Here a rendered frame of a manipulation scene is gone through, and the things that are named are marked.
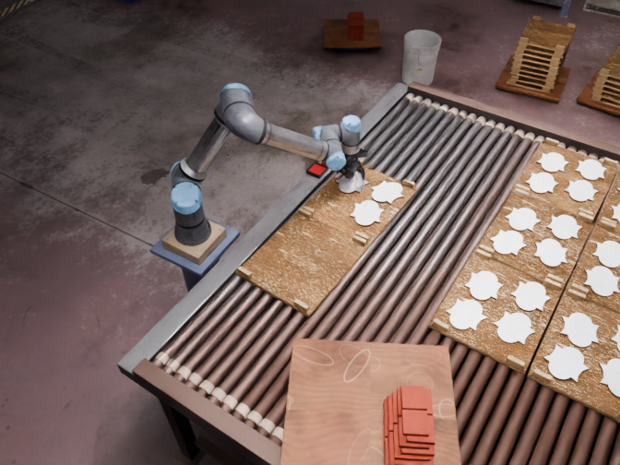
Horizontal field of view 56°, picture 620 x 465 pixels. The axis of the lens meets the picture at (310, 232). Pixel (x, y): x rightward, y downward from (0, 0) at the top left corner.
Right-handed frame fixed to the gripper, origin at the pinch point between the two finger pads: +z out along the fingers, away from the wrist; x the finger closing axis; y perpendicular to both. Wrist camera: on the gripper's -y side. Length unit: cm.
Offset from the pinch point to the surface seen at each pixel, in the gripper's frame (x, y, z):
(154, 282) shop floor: -102, 50, 94
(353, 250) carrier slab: 22.0, 32.9, 0.0
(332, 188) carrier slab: -5.2, 7.6, 0.5
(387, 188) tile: 15.3, -5.1, -0.4
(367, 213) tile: 16.1, 13.1, -0.7
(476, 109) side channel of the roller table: 22, -82, 1
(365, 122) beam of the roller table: -20.4, -44.8, 3.6
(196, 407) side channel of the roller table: 18, 118, -3
